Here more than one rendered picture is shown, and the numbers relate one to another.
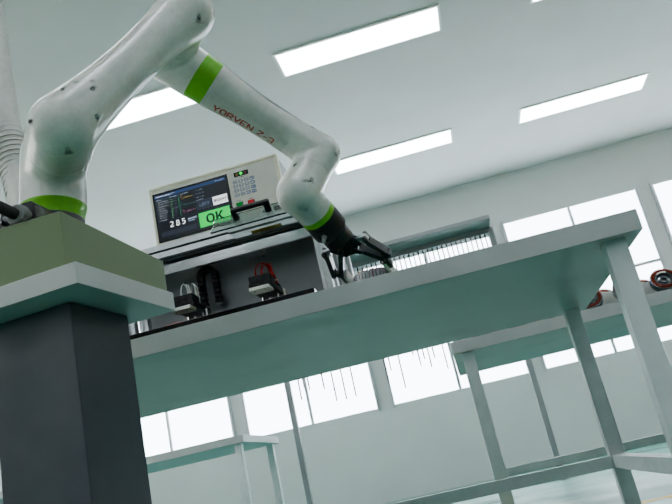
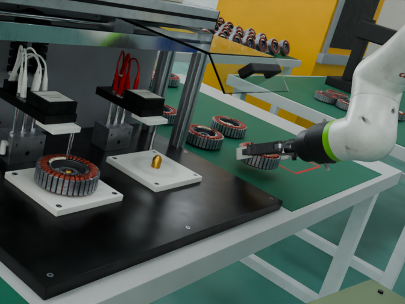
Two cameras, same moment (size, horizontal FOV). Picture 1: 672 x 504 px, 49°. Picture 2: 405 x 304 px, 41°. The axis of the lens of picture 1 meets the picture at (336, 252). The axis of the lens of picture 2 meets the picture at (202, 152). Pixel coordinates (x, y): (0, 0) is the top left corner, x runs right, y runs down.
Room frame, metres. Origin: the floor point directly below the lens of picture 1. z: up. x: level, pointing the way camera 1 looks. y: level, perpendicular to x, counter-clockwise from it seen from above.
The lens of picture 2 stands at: (1.47, 1.18, 1.21)
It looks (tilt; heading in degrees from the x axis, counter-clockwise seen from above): 19 degrees down; 296
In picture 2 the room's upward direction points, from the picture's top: 16 degrees clockwise
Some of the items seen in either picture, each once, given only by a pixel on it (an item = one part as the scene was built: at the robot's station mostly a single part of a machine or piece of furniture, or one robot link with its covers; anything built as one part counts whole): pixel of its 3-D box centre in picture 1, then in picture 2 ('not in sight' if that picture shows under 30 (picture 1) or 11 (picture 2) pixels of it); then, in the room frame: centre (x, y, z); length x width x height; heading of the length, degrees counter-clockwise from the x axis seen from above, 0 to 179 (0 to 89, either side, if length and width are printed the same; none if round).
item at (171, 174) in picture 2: not in sight; (155, 169); (2.02, 0.24, 0.78); 0.15 x 0.15 x 0.01; 83
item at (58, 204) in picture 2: not in sight; (65, 186); (2.05, 0.48, 0.78); 0.15 x 0.15 x 0.01; 83
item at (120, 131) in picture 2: not in sight; (112, 134); (2.17, 0.22, 0.80); 0.07 x 0.05 x 0.06; 83
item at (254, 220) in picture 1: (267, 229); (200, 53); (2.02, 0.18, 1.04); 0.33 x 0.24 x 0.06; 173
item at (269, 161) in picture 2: (374, 279); (258, 155); (1.92, -0.08, 0.79); 0.11 x 0.11 x 0.04
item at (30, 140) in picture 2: not in sight; (20, 144); (2.20, 0.46, 0.80); 0.07 x 0.05 x 0.06; 83
